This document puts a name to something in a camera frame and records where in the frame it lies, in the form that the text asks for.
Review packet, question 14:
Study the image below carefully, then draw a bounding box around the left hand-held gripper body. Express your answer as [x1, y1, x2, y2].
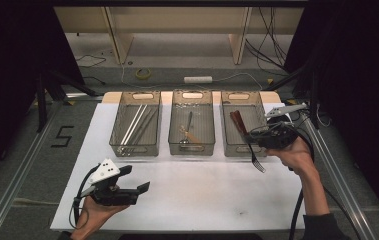
[81, 158, 141, 206]

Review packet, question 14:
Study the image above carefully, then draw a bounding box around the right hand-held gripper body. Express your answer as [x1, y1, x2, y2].
[256, 103, 308, 150]

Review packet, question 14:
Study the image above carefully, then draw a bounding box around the smoky transparent plastic bin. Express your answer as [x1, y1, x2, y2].
[168, 89, 217, 157]
[220, 90, 275, 158]
[109, 90, 162, 158]

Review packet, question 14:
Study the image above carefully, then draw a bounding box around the brown wooden handle fork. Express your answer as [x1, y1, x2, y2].
[233, 110, 267, 174]
[229, 110, 245, 134]

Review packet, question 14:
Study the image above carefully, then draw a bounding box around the metal spoon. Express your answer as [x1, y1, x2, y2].
[179, 110, 194, 145]

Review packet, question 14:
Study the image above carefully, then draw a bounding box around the person's right hand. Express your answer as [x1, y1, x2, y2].
[266, 137, 315, 177]

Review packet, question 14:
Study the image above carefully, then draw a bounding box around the person's left hand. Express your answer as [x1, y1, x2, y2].
[71, 197, 129, 240]

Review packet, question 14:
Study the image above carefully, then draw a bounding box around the black metal stand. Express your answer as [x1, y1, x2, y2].
[35, 66, 97, 133]
[264, 62, 322, 130]

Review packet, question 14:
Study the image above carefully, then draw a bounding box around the white power strip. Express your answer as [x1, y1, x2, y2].
[183, 75, 214, 85]

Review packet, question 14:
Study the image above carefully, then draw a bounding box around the yellow tape roll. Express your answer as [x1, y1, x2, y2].
[134, 67, 153, 80]

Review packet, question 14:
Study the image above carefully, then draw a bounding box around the dark curtain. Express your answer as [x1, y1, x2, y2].
[282, 0, 379, 233]
[0, 0, 85, 188]

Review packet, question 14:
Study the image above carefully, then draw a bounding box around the light wooden shelf unit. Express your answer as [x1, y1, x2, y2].
[52, 5, 305, 66]

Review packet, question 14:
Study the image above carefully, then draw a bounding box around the black and white cable tangle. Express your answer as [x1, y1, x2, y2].
[285, 99, 332, 130]

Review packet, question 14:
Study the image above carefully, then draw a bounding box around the aluminium floor rail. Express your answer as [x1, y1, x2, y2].
[0, 99, 63, 240]
[295, 99, 379, 240]

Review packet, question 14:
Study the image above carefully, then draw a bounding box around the right hand-held gripper black cable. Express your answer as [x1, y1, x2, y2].
[288, 123, 316, 240]

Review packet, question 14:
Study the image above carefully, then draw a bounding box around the thin black cable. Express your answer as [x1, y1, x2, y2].
[74, 54, 107, 68]
[82, 76, 107, 86]

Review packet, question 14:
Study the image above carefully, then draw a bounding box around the black cable bundle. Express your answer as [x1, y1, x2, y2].
[244, 6, 289, 74]

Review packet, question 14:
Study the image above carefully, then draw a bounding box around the long black cable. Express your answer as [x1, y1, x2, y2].
[321, 186, 363, 240]

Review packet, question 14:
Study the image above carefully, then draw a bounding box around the black frame bar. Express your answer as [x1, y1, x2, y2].
[50, 0, 311, 8]

